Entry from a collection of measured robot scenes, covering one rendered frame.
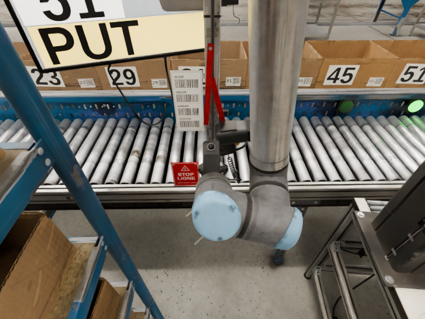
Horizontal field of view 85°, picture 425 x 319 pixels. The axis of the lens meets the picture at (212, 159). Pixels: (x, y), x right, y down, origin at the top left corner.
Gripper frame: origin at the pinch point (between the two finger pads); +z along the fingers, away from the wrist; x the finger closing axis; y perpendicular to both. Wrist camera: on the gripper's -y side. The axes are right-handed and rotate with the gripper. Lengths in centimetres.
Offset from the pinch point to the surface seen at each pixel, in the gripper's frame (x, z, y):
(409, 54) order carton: 125, 81, -48
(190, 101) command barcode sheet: -6.3, -5.8, -19.3
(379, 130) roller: 91, 49, -4
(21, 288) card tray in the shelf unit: -22, -53, 1
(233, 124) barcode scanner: 6.4, -4.9, -12.6
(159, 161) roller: -24.0, 29.4, 6.9
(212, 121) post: 0.0, -0.8, -13.3
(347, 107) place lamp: 76, 56, -16
